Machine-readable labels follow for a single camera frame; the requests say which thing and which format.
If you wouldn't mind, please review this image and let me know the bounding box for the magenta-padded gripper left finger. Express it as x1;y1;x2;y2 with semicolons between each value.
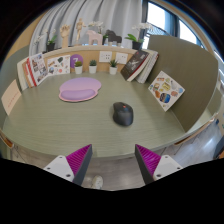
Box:
43;143;93;187

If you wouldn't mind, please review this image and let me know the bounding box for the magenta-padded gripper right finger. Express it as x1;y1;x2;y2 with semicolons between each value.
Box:
134;143;184;185

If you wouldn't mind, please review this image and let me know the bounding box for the black computer mouse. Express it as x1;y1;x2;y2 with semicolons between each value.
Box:
112;101;135;127

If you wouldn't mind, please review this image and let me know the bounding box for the purple mouse pad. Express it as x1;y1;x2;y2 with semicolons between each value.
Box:
58;77;102;103

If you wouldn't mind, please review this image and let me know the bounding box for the beige paper card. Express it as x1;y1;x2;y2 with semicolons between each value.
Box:
0;79;23;116

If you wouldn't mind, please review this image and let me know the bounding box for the small potted succulent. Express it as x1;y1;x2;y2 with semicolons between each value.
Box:
73;60;84;75
88;59;98;74
108;59;119;76

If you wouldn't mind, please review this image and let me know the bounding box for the red and white magazine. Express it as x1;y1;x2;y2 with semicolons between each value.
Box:
21;52;49;88

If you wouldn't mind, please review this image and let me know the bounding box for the white picture card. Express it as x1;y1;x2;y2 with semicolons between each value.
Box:
46;54;72;77

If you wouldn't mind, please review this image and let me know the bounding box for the white book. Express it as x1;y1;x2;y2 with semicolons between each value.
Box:
16;57;28;91

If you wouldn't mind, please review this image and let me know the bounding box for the black cover book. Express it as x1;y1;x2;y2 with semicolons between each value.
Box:
119;49;150;82

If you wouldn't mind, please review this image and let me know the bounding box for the white orchid in black pot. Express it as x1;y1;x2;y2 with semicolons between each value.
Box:
124;22;154;51
33;28;58;53
88;20;109;46

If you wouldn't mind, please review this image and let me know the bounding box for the wooden desk shelf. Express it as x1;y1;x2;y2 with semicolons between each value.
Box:
24;44;148;74

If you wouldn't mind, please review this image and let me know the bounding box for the wooden hand model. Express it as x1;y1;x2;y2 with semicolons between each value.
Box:
59;24;71;49

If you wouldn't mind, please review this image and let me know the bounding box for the pink wooden horse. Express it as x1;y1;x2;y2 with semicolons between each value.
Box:
86;29;104;47

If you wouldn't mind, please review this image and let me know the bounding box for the wooden mannequin figure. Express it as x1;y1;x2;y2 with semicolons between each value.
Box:
74;17;87;46

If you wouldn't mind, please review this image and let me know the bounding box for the dark wooden horse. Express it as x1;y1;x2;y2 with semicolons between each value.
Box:
105;29;123;47

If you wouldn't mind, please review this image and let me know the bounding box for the grey curtain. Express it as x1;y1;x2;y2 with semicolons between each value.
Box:
29;0;144;56

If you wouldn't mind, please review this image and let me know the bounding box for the white wall socket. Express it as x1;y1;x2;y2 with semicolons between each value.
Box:
98;50;113;64
115;52;129;65

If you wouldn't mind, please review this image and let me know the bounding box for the window with dark frame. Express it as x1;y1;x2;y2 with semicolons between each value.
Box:
141;1;224;78

